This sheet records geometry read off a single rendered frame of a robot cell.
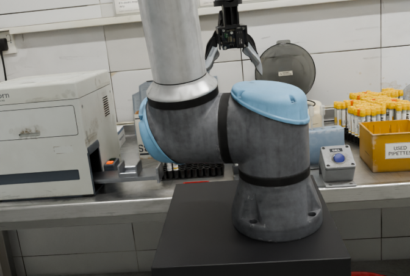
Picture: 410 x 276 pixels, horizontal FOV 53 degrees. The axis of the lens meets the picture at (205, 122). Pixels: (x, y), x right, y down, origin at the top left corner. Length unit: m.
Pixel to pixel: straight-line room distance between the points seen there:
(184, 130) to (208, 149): 0.05
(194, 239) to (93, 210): 0.44
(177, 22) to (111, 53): 1.09
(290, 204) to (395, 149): 0.51
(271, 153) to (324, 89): 1.06
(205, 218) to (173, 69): 0.28
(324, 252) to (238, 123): 0.22
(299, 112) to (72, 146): 0.64
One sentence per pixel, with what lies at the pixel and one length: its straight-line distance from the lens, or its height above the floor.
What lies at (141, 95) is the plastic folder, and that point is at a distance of 1.66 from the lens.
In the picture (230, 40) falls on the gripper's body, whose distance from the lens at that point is 1.03.
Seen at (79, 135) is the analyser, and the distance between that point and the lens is 1.07.
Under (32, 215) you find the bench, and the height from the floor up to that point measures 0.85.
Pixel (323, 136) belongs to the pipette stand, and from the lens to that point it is 1.14.
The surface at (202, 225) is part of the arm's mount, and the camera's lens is 0.73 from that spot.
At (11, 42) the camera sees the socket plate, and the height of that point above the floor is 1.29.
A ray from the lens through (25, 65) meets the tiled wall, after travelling 1.81.
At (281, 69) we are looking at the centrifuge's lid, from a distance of 1.59.
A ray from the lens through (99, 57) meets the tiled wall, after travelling 1.69.
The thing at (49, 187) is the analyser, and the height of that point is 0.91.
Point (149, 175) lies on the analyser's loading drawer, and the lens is 1.07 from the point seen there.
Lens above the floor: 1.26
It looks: 13 degrees down
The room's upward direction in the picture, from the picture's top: 6 degrees counter-clockwise
